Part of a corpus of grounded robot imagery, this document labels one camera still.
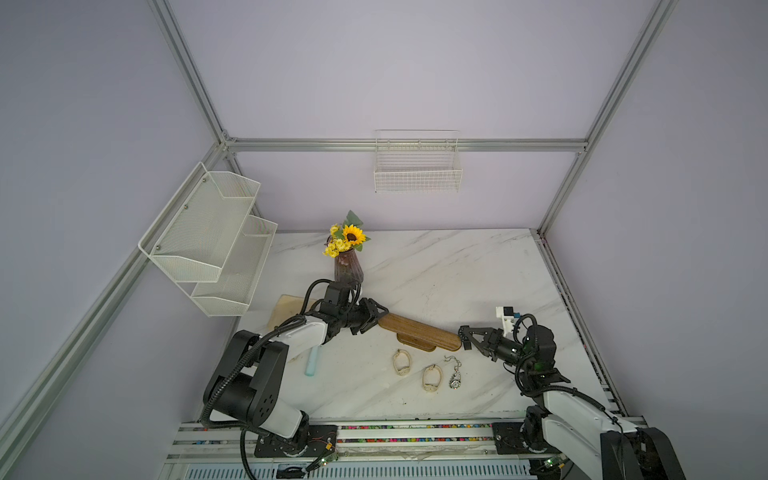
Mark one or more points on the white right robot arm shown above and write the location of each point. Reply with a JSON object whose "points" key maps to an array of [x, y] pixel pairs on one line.
{"points": [[602, 445]]}

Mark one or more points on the sunflower bouquet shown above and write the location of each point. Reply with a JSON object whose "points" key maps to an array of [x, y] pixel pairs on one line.
{"points": [[346, 236]]}

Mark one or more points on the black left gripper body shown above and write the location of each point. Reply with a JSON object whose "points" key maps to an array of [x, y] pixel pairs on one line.
{"points": [[348, 314]]}

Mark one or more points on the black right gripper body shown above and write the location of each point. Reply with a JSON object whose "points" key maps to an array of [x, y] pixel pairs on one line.
{"points": [[505, 348]]}

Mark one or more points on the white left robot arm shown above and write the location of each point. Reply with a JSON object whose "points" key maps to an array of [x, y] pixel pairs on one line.
{"points": [[244, 390]]}

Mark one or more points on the aluminium cage frame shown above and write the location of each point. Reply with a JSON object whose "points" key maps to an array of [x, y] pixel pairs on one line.
{"points": [[27, 419]]}

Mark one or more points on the wooden watch stand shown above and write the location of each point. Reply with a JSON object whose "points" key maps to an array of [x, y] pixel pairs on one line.
{"points": [[420, 335]]}

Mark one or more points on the white wire wall basket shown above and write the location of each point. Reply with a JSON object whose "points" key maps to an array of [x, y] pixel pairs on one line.
{"points": [[417, 161]]}

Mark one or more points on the light blue plastic shovel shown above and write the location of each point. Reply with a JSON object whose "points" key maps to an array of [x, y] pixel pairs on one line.
{"points": [[312, 361]]}

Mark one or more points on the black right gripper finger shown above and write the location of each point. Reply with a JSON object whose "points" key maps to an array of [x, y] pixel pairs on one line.
{"points": [[468, 333], [480, 346]]}

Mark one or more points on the beige wooden board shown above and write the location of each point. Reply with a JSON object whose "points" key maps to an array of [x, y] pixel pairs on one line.
{"points": [[286, 307]]}

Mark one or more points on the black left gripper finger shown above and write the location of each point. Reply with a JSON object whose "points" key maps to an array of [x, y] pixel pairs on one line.
{"points": [[360, 325], [370, 308]]}

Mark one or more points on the white two-tier mesh shelf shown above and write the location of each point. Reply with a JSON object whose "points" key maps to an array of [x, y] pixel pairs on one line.
{"points": [[210, 243]]}

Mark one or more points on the dark purple ribbed vase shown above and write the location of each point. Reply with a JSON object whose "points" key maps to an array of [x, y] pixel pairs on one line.
{"points": [[347, 268]]}

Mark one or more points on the beige wrist watch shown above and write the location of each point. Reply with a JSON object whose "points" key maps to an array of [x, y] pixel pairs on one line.
{"points": [[432, 377], [402, 362]]}

